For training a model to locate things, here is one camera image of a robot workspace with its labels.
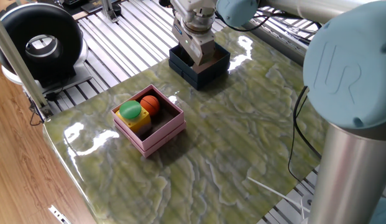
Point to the silver Schunk gripper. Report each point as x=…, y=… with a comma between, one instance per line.
x=205, y=46

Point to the orange toy basketball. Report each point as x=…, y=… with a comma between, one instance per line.
x=150, y=104

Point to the yellow box with green button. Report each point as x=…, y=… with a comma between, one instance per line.
x=135, y=116

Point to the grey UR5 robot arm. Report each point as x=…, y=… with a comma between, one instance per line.
x=348, y=77

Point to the dark blue cardboard box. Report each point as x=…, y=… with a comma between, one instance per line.
x=208, y=77

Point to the pink cardboard box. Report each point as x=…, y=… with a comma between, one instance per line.
x=161, y=137

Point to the green marble pattern sheet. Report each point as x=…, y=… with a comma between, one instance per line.
x=211, y=140

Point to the grey aluminium table rail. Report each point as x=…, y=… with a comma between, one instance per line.
x=273, y=40

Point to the slanted aluminium frame post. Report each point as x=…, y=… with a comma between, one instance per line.
x=15, y=59

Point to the white metal bracket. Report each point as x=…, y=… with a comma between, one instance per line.
x=59, y=214

